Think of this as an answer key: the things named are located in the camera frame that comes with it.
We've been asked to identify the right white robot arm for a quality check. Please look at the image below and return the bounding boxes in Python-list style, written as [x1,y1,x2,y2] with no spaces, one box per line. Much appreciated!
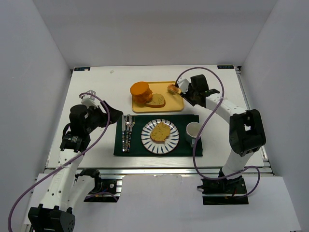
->
[177,74,266,181]

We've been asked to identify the seeded bread slice front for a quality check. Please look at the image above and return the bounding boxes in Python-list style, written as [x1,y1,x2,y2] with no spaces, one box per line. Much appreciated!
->
[145,93,166,108]

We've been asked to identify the metal spoon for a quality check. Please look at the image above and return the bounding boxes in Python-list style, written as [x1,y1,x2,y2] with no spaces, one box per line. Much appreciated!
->
[125,115,132,152]

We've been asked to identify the blue striped white plate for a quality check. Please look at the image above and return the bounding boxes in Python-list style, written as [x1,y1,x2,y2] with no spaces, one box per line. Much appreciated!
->
[141,119,180,155]

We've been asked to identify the metal fork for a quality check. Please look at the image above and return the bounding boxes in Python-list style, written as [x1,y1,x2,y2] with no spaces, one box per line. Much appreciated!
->
[128,116,135,151]

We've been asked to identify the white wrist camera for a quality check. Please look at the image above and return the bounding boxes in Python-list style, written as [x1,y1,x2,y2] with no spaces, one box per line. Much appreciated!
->
[80,90,99,108]
[175,77,190,94]

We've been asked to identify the yellow tray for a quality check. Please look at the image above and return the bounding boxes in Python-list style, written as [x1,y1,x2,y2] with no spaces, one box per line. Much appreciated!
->
[130,81,184,114]

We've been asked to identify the left blue table label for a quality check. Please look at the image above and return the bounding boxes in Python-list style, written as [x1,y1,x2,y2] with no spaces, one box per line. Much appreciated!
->
[74,67,90,72]

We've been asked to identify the seeded bread slice back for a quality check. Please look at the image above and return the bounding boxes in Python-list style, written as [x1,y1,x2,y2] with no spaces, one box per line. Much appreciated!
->
[150,122,170,143]

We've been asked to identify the orange bread loaf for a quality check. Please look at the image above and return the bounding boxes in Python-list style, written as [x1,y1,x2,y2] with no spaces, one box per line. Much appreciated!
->
[130,81,153,104]

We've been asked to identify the metal tongs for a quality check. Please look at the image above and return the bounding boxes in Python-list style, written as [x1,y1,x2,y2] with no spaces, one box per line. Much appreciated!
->
[169,83,184,96]

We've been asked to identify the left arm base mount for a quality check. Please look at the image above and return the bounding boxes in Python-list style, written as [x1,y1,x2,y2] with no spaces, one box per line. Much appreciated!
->
[74,169,121,203]

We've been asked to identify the grey-blue mug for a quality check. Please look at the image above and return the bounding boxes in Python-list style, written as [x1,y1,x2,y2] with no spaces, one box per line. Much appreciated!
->
[185,122,202,148]

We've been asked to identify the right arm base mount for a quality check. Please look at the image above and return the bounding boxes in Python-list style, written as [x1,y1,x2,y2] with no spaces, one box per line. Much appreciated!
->
[197,176,249,205]

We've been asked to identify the round bread bun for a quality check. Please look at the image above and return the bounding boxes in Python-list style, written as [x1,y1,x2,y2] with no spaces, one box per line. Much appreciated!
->
[168,84,182,95]

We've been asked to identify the seeded bread slice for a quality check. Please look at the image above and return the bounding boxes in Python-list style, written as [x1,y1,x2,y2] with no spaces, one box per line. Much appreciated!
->
[150,122,170,143]
[145,93,166,108]

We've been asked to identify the right blue table label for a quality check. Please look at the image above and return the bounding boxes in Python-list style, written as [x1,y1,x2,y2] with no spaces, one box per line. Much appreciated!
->
[217,65,234,69]

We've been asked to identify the blue table label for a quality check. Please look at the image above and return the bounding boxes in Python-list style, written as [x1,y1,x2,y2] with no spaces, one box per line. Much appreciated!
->
[217,65,234,69]
[74,67,90,72]

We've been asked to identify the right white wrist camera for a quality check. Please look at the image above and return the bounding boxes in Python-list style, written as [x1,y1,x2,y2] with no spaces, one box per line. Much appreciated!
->
[175,77,190,94]

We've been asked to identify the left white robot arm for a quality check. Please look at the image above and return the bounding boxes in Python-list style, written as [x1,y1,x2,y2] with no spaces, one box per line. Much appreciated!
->
[28,99,123,232]

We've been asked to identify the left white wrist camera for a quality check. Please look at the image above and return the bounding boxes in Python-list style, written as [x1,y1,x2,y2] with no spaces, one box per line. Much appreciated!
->
[80,90,99,108]

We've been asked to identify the dark green cloth mat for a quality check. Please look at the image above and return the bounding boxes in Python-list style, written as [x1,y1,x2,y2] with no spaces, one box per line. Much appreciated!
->
[113,114,199,157]

